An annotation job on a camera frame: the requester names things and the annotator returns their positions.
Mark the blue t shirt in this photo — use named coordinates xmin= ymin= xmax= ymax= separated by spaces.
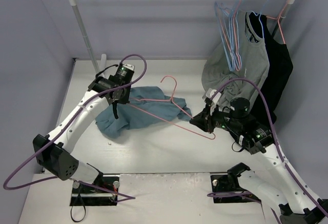
xmin=95 ymin=86 xmax=192 ymax=139

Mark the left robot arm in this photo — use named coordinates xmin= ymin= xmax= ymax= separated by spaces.
xmin=33 ymin=64 xmax=134 ymax=193

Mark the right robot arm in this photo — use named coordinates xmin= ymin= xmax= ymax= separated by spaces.
xmin=190 ymin=97 xmax=327 ymax=223

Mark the blue hanger holding tank top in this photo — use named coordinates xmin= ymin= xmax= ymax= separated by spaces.
xmin=250 ymin=0 xmax=271 ymax=39

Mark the pink hanger at rack end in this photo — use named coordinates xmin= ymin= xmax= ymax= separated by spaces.
xmin=268 ymin=0 xmax=291 ymax=45

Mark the grey sweatshirt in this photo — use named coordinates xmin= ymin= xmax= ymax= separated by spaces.
xmin=201 ymin=12 xmax=270 ymax=110

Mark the black tank top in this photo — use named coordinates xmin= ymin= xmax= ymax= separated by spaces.
xmin=249 ymin=13 xmax=293 ymax=123

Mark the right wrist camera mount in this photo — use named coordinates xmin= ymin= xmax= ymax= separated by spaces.
xmin=202 ymin=88 xmax=221 ymax=115

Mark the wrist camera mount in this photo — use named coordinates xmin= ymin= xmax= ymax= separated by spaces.
xmin=202 ymin=88 xmax=221 ymax=115
xmin=123 ymin=64 xmax=135 ymax=71

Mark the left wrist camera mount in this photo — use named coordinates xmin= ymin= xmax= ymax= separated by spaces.
xmin=123 ymin=64 xmax=135 ymax=71

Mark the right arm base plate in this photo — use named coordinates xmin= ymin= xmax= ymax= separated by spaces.
xmin=208 ymin=173 xmax=261 ymax=204

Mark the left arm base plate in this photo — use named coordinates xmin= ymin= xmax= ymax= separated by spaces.
xmin=70 ymin=174 xmax=119 ymax=207

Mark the blue wire hanger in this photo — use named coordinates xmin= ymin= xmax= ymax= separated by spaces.
xmin=214 ymin=0 xmax=240 ymax=71

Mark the black looped cable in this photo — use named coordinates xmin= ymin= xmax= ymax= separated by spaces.
xmin=70 ymin=193 xmax=88 ymax=222

